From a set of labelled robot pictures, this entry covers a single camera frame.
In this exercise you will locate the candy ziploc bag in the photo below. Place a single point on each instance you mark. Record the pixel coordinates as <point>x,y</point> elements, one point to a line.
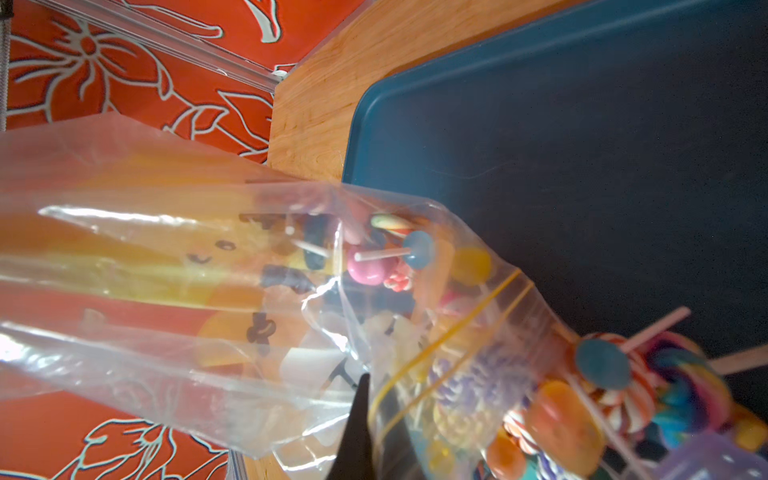
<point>176,282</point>

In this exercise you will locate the dark teal tray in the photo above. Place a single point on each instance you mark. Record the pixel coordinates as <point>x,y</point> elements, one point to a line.
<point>615,152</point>

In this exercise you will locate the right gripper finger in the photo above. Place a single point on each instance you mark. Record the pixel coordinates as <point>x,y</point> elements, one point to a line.
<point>358,458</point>

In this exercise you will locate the poured candy pile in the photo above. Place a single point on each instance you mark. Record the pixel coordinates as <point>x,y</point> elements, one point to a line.
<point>655,398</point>

